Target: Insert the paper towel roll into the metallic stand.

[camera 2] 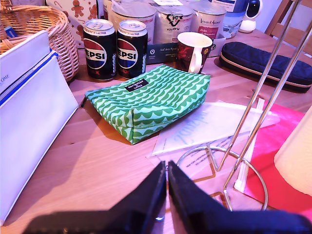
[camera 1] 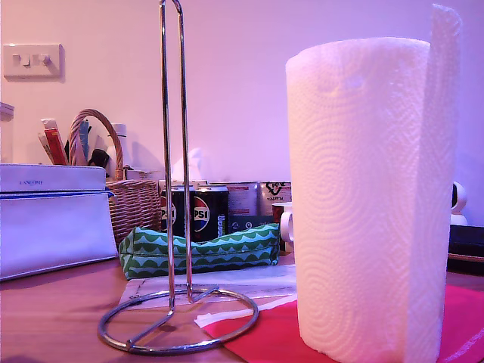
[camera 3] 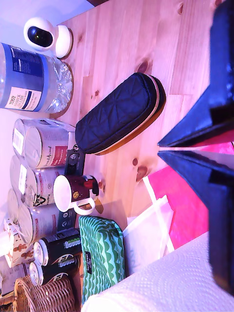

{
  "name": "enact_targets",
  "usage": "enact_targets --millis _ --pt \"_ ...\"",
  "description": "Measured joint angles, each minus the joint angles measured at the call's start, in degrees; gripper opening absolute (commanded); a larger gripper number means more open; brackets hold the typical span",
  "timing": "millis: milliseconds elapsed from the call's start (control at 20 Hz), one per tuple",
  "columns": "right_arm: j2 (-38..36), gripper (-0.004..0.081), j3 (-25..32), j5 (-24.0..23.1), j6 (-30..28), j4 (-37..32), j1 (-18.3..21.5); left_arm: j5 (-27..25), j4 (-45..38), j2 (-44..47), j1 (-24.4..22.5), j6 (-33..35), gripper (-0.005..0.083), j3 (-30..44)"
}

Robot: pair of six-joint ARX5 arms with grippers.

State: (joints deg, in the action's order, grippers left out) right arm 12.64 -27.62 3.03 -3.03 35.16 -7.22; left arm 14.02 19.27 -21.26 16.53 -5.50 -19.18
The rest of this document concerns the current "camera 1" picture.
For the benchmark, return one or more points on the silver pouch black logo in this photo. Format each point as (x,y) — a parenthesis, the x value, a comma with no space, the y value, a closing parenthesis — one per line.
(276,196)

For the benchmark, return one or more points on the blue stick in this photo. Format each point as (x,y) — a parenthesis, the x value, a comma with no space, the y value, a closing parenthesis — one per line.
(85,136)

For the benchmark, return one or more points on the small white round camera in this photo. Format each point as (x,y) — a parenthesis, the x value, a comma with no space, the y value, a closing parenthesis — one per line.
(457,204)

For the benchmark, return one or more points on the white bottle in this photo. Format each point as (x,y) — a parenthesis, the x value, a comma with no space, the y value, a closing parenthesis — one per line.
(119,140)

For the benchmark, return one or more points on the pink mailer bag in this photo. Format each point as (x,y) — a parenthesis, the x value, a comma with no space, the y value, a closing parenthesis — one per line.
(264,336)

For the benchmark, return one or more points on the small black item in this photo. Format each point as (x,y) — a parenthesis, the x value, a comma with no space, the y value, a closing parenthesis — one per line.
(99,157)

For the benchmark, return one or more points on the white wall light switch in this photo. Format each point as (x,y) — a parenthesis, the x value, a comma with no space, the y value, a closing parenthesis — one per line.
(34,62)

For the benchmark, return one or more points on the navy zipped case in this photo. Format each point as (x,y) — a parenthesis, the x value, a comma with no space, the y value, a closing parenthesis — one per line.
(467,242)

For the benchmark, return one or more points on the white box red print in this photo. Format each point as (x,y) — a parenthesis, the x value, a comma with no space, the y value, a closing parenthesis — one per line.
(196,182)

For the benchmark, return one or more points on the green wave-patterned pouch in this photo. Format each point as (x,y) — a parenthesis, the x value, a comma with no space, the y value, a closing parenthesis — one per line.
(227,249)

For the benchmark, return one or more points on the clear plastic bag with paper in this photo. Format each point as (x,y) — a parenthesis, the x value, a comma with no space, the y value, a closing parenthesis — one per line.
(234,280)

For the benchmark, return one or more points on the white Lancome cosmetic case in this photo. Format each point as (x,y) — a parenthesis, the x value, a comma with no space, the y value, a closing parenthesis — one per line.
(56,234)

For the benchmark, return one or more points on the silver pouch grey label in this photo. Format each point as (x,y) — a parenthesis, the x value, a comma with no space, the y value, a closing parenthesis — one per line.
(242,200)

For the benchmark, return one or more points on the small white carton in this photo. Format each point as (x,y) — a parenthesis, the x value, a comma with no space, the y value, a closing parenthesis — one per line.
(141,174)

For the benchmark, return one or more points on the white paper towel roll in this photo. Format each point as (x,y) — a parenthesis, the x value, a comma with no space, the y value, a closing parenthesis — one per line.
(359,189)

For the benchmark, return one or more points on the black Pepsi can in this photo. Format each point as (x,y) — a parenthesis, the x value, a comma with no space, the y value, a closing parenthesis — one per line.
(210,215)
(177,223)

